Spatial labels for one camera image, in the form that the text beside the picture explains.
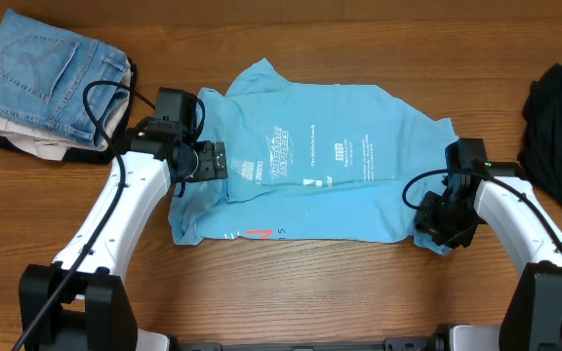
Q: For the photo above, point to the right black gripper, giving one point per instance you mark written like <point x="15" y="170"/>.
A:
<point x="428" y="224"/>

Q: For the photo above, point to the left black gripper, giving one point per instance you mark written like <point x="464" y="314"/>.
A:
<point x="212" y="160"/>

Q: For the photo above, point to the light blue printed t-shirt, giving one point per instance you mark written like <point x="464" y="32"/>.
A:
<point x="313" y="162"/>

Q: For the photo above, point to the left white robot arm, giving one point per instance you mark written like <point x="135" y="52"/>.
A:
<point x="79" y="302"/>

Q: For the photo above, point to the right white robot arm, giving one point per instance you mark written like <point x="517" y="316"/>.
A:
<point x="497" y="194"/>

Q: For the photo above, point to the crumpled black garment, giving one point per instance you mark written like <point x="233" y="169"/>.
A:
<point x="541" y="155"/>

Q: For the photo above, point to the folded black garment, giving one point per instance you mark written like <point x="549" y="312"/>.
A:
<point x="66" y="104"/>

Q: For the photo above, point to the folded white garment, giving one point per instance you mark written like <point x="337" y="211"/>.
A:
<point x="46" y="145"/>

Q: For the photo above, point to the folded blue denim jeans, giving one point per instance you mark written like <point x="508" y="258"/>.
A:
<point x="44" y="71"/>

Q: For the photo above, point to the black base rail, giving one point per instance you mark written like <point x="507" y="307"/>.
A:
<point x="397" y="343"/>

